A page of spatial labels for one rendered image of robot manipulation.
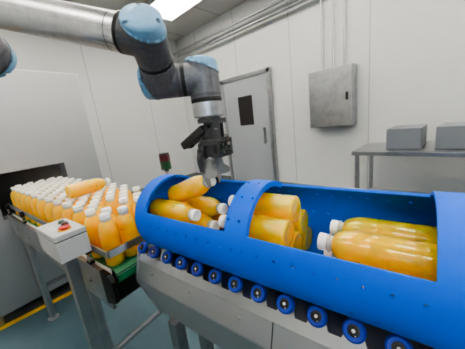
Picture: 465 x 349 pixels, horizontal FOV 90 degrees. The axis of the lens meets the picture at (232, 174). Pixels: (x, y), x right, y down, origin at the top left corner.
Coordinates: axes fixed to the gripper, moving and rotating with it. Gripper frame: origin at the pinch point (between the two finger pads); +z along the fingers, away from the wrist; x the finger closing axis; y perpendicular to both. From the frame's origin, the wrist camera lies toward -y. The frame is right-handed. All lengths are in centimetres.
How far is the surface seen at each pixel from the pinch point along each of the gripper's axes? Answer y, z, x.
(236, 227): 18.7, 6.4, -13.7
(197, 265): -0.7, 24.7, -11.2
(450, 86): 87, -27, 317
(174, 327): -22, 60, -10
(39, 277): -174, 84, -22
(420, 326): 54, 16, -15
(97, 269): -46, 33, -24
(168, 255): -14.8, 25.1, -11.5
